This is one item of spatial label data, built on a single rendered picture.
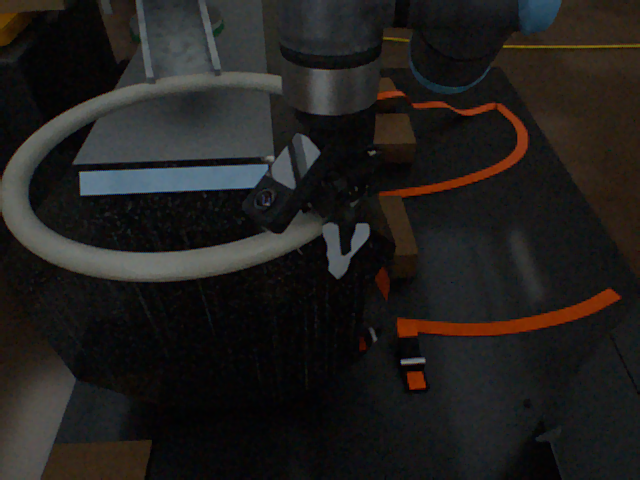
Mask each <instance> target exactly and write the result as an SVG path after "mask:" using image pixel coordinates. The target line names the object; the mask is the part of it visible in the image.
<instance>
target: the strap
mask: <svg viewBox="0 0 640 480"><path fill-rule="evenodd" d="M395 96H404V98H405V100H406V103H407V104H409V105H410V106H411V107H413V108H414V109H428V108H438V107H445V108H450V109H452V110H453V111H455V112H458V113H460V114H462V115H474V114H479V113H483V112H486V111H489V110H492V109H496V110H497V111H500V112H501V113H502V114H503V115H504V116H505V117H507V118H508V119H509V120H510V121H511V123H512V124H513V126H514V128H515V130H516V134H517V144H516V148H515V150H514V151H513V152H512V154H511V155H510V156H508V157H507V158H506V159H504V160H503V161H501V162H500V163H497V164H495V165H493V167H490V168H488V169H486V170H483V171H480V172H477V173H474V174H471V175H468V176H465V177H461V178H457V179H453V180H450V181H446V182H441V183H436V184H431V185H426V186H420V188H412V189H405V190H398V191H390V192H383V193H379V195H380V196H388V195H401V198H402V197H409V196H417V195H423V194H429V193H435V192H440V191H445V190H449V189H453V188H457V186H462V185H465V184H468V183H472V182H475V181H478V180H482V179H484V178H487V177H490V176H492V175H495V174H497V173H500V172H502V171H504V170H506V169H508V168H510V167H511V165H513V164H514V163H515V162H516V161H518V160H520V159H521V158H522V156H523V155H524V154H525V152H526V150H527V147H528V136H527V132H526V130H525V128H524V126H523V123H522V122H521V121H520V120H519V119H517V118H516V117H515V116H514V115H513V114H512V113H511V112H509V111H508V110H507V109H506V108H505V107H503V106H502V105H501V103H499V105H495V103H494V102H492V103H488V105H485V106H482V107H479V108H475V109H471V110H466V111H459V110H455V109H453V108H451V107H449V106H447V105H446V104H444V102H438V101H434V102H424V104H411V103H410V100H409V98H408V97H407V96H406V95H404V94H403V93H402V92H400V91H389V92H384V93H379V94H378V98H377V100H379V99H384V98H388V97H395ZM620 298H621V297H620V296H619V295H617V294H615V293H614V292H613V290H611V289H610V288H608V289H606V290H604V292H602V293H601V294H599V295H596V296H594V297H592V298H591V299H589V300H587V301H584V302H582V303H580V304H576V305H573V306H570V307H567V308H564V309H560V310H556V311H552V312H548V314H544V315H538V316H534V317H529V318H524V319H517V320H510V321H503V322H492V323H444V322H433V321H422V320H410V319H400V318H398V323H406V322H415V325H417V330H418V332H424V333H434V334H445V336H468V337H473V336H496V334H503V335H507V333H515V332H522V331H528V330H533V329H538V328H544V327H548V326H553V325H557V324H561V323H565V322H569V321H572V320H575V319H579V318H582V317H585V316H588V315H590V314H593V313H595V311H598V310H600V309H602V308H604V307H605V306H607V305H609V304H611V303H612V302H614V301H617V300H619V299H620Z"/></svg>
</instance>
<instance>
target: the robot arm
mask: <svg viewBox="0 0 640 480"><path fill-rule="evenodd" d="M561 2H562V0H277V12H278V29H279V45H280V67H281V84H282V96H283V99H284V100H285V103H286V104H287V105H290V106H291V107H293V115H294V117H295V118H296V119H297V120H298V121H299V122H301V124H302V125H301V126H300V128H299V129H298V130H297V132H296V133H295V134H294V136H293V137H292V138H291V140H290V141H289V142H287V145H286V146H285V147H284V149H283V150H282V151H281V153H280V154H279V155H278V157H277V158H276V159H275V161H274V162H273V163H272V166H271V167H270V168H269V170H268V171H267V172H265V174H264V175H263V176H262V178H261V179H260V180H259V182H258V183H257V184H256V187H255V188H254V189H253V190H252V192H251V193H250V194H249V196H248V197H247V198H246V200H244V201H243V202H242V204H241V206H242V210H243V212H244V213H246V214H247V215H248V216H249V217H250V218H251V219H252V220H253V221H254V222H256V223H258V224H259V225H261V226H262V227H264V228H267V230H268V231H270V232H271V233H274V234H282V233H284V231H285V230H286V228H288V226H289V225H290V223H291V222H292V221H293V220H294V219H295V218H297V217H299V216H301V215H303V214H304V213H306V212H308V211H310V210H314V211H315V212H317V213H319V214H320V216H321V217H322V218H324V217H326V216H329V215H330V217H329V221H328V222H326V223H325V224H323V225H322V234H323V237H324V239H325V241H326V243H327V253H326V255H327V258H328V261H329V264H328V270H329V271H330V272H332V274H333V275H334V276H335V277H336V278H337V279H340V278H341V277H342V276H343V275H344V272H345V271H346V270H347V267H348V264H349V262H350V257H351V256H352V255H354V254H355V253H356V252H357V250H358V249H359V248H360V246H361V245H362V244H363V243H364V242H365V241H366V240H367V238H368V236H369V226H368V224H367V223H357V216H356V213H355V211H354V209H352V206H351V205H350V204H349V203H350V202H355V201H356V200H358V199H359V198H361V197H362V196H364V194H365V193H366V187H367V184H368V189H367V197H368V198H370V197H371V196H373V195H375V194H377V193H378V192H380V191H381V190H382V187H383V176H384V166H385V155H386V150H385V149H383V148H381V147H379V146H376V145H375V142H374V138H375V126H376V112H377V98H378V92H379V79H380V67H381V54H382V39H383V28H391V29H394V28H402V29H405V28H406V29H413V31H412V34H411V36H410V38H409V42H408V56H409V64H410V68H411V70H412V73H413V74H414V76H416V77H417V79H418V80H419V81H420V83H421V84H422V85H423V86H425V87H426V88H428V89H430V90H432V91H434V92H439V93H444V94H452V93H459V92H462V91H465V90H467V89H469V88H470V87H472V86H473V85H475V84H476V82H479V81H480V80H481V79H482V78H483V77H484V76H485V75H486V73H487V72H488V70H489V68H490V65H491V62H492V61H493V59H494V58H495V56H497V55H498V53H499V52H500V50H501V49H502V47H503V46H504V43H505V42H506V41H507V40H508V39H509V37H510V36H511V35H512V33H522V35H524V36H527V35H530V34H532V33H541V32H544V31H545V30H547V29H548V28H549V26H550V24H551V23H552V21H554V20H555V18H556V16H557V14H558V11H559V8H560V5H561ZM368 151H369V152H372V151H377V153H375V154H372V155H371V156H370V155H369V153H368ZM379 164H381V166H380V177H379V182H377V183H376V184H373V185H372V180H373V174H372V173H373V168H376V167H377V166H379ZM371 185H372V187H371Z"/></svg>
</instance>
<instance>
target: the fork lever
mask: <svg viewBox="0 0 640 480"><path fill-rule="evenodd" d="M136 8H137V15H138V22H139V30H140V37H141V46H142V53H143V60H145V68H146V75H147V80H148V84H149V85H156V81H155V79H158V78H164V77H170V76H177V75H185V74H194V73H207V72H214V74H215V76H220V75H221V68H220V64H219V59H218V55H217V50H216V46H215V42H214V37H213V33H212V28H211V24H210V19H209V15H208V11H207V7H205V1H204V0H136ZM214 91H222V90H212V91H199V92H190V93H182V94H176V95H170V96H165V97H160V98H167V97H175V96H182V95H190V94H198V93H206V92H214Z"/></svg>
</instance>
